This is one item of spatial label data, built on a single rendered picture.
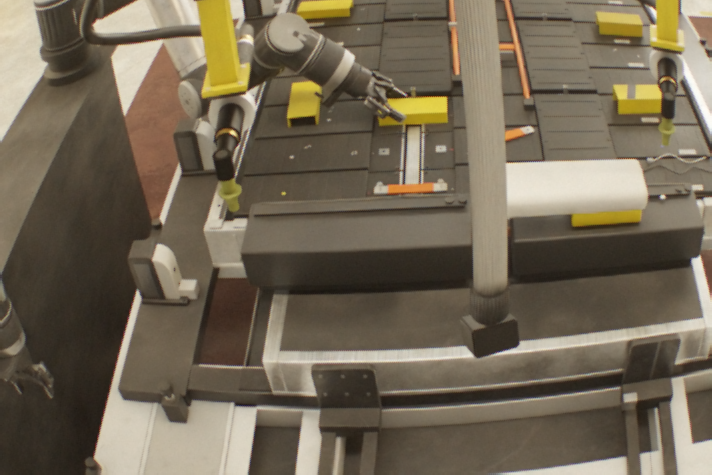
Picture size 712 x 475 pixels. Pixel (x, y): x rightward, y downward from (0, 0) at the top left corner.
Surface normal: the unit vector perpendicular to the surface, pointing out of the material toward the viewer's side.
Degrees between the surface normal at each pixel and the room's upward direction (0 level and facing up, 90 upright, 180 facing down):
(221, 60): 90
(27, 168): 0
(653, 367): 90
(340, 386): 90
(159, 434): 0
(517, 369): 90
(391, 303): 0
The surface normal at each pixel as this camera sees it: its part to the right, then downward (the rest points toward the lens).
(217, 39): 0.04, 0.61
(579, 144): -0.11, -0.79
